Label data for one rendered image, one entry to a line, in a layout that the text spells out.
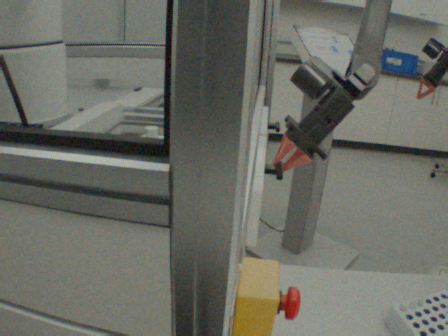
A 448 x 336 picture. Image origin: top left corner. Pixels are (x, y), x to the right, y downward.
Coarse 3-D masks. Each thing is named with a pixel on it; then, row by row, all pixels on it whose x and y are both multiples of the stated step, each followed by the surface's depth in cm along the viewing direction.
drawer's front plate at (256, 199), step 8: (264, 136) 80; (264, 144) 75; (264, 152) 70; (264, 160) 66; (256, 168) 62; (256, 176) 59; (256, 184) 56; (256, 192) 55; (256, 200) 55; (256, 208) 56; (256, 216) 56; (248, 224) 57; (256, 224) 57; (248, 232) 58; (256, 232) 57; (248, 240) 58; (256, 240) 58
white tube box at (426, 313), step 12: (432, 300) 49; (444, 300) 49; (396, 312) 47; (408, 312) 47; (420, 312) 47; (432, 312) 47; (444, 312) 46; (396, 324) 47; (408, 324) 45; (420, 324) 44; (432, 324) 44; (444, 324) 44
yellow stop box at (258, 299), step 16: (256, 272) 39; (272, 272) 39; (240, 288) 36; (256, 288) 36; (272, 288) 36; (240, 304) 35; (256, 304) 35; (272, 304) 35; (240, 320) 36; (256, 320) 36; (272, 320) 36
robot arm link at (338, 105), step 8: (328, 80) 63; (336, 88) 63; (344, 88) 64; (320, 96) 66; (328, 96) 63; (336, 96) 62; (344, 96) 62; (352, 96) 63; (320, 104) 64; (328, 104) 63; (336, 104) 62; (344, 104) 62; (352, 104) 62; (328, 112) 63; (336, 112) 63; (344, 112) 63; (328, 120) 65; (336, 120) 64
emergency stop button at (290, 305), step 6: (288, 288) 40; (294, 288) 39; (282, 294) 39; (288, 294) 38; (294, 294) 38; (300, 294) 38; (282, 300) 38; (288, 300) 38; (294, 300) 37; (282, 306) 38; (288, 306) 37; (294, 306) 37; (288, 312) 37; (294, 312) 37; (288, 318) 38; (294, 318) 38
